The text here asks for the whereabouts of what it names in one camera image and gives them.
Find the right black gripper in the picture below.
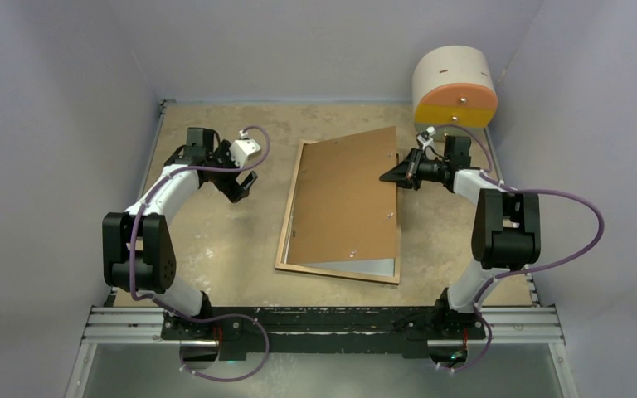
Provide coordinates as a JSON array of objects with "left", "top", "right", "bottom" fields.
[{"left": 381, "top": 146, "right": 450, "bottom": 191}]

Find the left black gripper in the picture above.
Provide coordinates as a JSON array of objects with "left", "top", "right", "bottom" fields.
[{"left": 207, "top": 141, "right": 256, "bottom": 201}]

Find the brown backing board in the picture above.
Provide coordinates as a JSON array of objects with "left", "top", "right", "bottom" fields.
[{"left": 287, "top": 126, "right": 398, "bottom": 265}]

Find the black wooden picture frame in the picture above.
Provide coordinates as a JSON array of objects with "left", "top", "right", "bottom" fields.
[{"left": 275, "top": 139, "right": 401, "bottom": 285}]

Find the mountain landscape photo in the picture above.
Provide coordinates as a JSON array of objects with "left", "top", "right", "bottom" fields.
[{"left": 284, "top": 164, "right": 396, "bottom": 278}]

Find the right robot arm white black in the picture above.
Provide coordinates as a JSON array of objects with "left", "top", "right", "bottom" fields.
[{"left": 379, "top": 136, "right": 541, "bottom": 337}]

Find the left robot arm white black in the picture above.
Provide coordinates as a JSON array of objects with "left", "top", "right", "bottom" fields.
[{"left": 102, "top": 127, "right": 270, "bottom": 339}]

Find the round cream drawer cabinet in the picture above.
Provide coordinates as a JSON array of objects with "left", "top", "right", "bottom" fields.
[{"left": 411, "top": 46, "right": 498, "bottom": 129}]

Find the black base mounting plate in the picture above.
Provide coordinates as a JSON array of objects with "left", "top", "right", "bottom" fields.
[{"left": 161, "top": 303, "right": 486, "bottom": 361}]

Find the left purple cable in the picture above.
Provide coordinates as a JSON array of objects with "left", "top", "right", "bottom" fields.
[{"left": 127, "top": 124, "right": 272, "bottom": 383}]

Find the purple cable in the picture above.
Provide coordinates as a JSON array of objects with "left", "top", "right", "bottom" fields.
[
  {"left": 421, "top": 124, "right": 606, "bottom": 375},
  {"left": 127, "top": 124, "right": 272, "bottom": 383}
]

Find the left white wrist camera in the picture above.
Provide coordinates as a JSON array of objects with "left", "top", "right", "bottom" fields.
[{"left": 229, "top": 130, "right": 261, "bottom": 168}]

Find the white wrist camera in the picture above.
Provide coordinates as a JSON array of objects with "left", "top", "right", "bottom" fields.
[
  {"left": 416, "top": 126, "right": 440, "bottom": 159},
  {"left": 229, "top": 130, "right": 261, "bottom": 168}
]

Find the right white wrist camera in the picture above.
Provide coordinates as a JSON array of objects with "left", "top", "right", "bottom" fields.
[{"left": 416, "top": 126, "right": 440, "bottom": 159}]

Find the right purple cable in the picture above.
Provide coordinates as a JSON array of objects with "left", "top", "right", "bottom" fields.
[{"left": 421, "top": 124, "right": 606, "bottom": 375}]

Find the aluminium rail frame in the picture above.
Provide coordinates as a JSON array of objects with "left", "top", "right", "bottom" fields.
[{"left": 66, "top": 307, "right": 579, "bottom": 397}]

